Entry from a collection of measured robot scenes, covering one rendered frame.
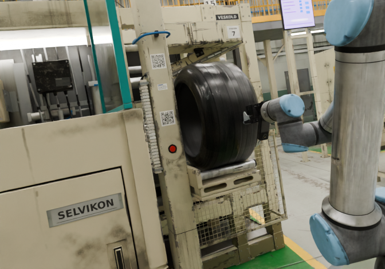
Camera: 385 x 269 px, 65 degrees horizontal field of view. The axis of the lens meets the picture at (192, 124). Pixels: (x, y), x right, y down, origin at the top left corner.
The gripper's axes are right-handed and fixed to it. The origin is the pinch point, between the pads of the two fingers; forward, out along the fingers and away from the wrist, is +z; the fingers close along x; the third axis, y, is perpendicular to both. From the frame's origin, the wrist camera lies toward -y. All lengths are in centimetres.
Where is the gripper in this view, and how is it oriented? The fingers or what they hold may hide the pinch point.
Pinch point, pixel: (246, 123)
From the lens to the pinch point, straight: 146.2
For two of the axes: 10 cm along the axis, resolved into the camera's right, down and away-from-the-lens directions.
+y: -2.0, -9.8, 0.6
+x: -9.2, 1.7, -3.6
